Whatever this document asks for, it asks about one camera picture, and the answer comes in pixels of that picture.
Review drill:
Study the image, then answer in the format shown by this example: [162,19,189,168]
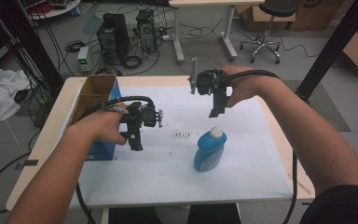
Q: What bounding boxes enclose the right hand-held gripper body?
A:
[187,56,231,97]

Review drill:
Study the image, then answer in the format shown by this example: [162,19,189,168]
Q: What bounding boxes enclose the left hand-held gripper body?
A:
[118,101,165,134]

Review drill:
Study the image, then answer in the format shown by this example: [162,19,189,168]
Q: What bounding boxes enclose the blue bottle with white cap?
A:
[193,125,228,173]

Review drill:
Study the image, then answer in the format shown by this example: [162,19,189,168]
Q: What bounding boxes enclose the person's right hand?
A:
[221,65,263,109]

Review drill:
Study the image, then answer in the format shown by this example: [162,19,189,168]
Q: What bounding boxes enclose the person's left hand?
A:
[69,102,130,147]

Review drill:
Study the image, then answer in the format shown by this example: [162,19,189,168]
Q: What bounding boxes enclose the white paper sheet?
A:
[69,85,294,209]

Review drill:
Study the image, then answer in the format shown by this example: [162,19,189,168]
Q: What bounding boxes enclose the cardboard box with blue side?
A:
[63,74,123,162]

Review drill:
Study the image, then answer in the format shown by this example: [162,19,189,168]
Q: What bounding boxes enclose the person's dark pants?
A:
[108,203,242,224]

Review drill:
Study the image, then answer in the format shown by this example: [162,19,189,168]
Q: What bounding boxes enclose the white desk with wooden top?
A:
[168,0,266,64]

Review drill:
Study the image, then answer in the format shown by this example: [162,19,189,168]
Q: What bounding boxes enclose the small black computer tower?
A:
[135,8,158,53]

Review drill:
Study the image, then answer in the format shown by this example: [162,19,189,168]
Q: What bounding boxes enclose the large black computer tower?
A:
[96,12,131,66]

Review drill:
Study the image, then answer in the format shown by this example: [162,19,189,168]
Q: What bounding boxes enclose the white power supply unit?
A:
[76,46,90,75]

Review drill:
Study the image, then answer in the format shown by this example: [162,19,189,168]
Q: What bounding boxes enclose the black office stool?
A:
[240,0,298,65]

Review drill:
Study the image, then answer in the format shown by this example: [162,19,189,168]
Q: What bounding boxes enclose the grey floor mat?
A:
[281,79,352,133]

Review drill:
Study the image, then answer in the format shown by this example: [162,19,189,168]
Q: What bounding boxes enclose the black tape strip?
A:
[14,159,40,171]

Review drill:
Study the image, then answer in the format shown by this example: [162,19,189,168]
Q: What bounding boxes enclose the thin wooden stick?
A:
[287,173,312,196]

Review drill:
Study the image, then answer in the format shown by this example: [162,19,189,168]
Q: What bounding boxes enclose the round white table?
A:
[27,0,82,21]

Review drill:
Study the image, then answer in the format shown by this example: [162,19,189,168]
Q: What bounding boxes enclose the white cloth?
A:
[0,68,31,125]

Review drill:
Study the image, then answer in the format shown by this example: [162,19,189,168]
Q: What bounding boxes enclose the person's black sleeve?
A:
[297,184,358,224]

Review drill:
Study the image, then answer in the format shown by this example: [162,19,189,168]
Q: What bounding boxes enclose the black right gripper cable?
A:
[225,69,299,224]

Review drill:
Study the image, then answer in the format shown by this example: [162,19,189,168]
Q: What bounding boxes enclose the coiled black cable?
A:
[123,55,145,70]

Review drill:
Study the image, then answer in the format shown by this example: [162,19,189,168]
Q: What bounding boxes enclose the black metal post with base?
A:
[294,0,358,104]

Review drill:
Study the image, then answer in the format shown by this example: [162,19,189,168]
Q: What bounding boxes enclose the black floor cable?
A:
[0,130,42,215]

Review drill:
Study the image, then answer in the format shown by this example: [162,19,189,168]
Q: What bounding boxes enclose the black metal post with cables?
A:
[0,0,65,94]

